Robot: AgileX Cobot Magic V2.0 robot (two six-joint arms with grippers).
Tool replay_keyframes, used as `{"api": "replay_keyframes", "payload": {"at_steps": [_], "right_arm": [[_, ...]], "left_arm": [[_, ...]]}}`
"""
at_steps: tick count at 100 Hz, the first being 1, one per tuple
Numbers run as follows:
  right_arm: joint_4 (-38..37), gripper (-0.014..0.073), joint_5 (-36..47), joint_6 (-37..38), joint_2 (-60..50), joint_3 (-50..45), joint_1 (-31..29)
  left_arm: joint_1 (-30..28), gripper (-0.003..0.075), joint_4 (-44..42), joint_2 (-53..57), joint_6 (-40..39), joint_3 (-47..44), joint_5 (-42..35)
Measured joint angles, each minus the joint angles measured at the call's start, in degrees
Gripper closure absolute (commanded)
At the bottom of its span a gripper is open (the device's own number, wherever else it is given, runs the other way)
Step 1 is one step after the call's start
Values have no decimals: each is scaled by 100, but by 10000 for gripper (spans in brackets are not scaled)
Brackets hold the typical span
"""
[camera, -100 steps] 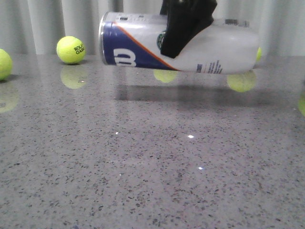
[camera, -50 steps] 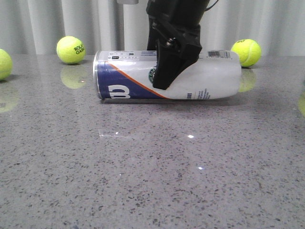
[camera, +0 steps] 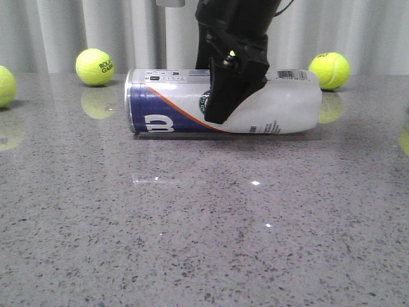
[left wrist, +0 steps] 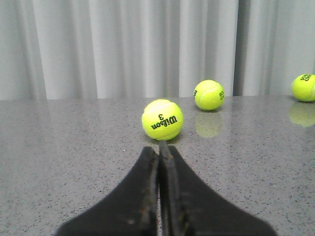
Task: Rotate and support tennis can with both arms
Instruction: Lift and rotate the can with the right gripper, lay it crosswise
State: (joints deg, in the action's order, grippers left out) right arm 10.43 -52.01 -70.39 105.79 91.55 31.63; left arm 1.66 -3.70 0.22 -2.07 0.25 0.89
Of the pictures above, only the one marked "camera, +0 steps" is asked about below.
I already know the far left tennis ball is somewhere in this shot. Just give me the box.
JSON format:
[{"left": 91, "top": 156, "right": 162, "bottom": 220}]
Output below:
[{"left": 0, "top": 66, "right": 17, "bottom": 109}]

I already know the tennis ball with black lettering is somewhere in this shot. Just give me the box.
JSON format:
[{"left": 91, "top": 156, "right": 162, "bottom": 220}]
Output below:
[{"left": 75, "top": 49, "right": 115, "bottom": 86}]

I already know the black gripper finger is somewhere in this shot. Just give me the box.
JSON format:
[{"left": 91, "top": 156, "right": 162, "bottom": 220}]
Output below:
[
  {"left": 196, "top": 22, "right": 213, "bottom": 69},
  {"left": 203, "top": 30, "right": 270, "bottom": 125}
]

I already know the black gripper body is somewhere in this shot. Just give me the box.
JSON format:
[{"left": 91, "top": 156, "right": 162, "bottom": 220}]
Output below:
[{"left": 194, "top": 0, "right": 282, "bottom": 76}]

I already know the right yellow tennis ball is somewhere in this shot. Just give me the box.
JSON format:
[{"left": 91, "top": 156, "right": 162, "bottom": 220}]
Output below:
[{"left": 309, "top": 52, "right": 350, "bottom": 90}]

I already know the white blue tennis ball can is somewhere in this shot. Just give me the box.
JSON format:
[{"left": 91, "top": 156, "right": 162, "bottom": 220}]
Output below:
[{"left": 125, "top": 69, "right": 322, "bottom": 134}]

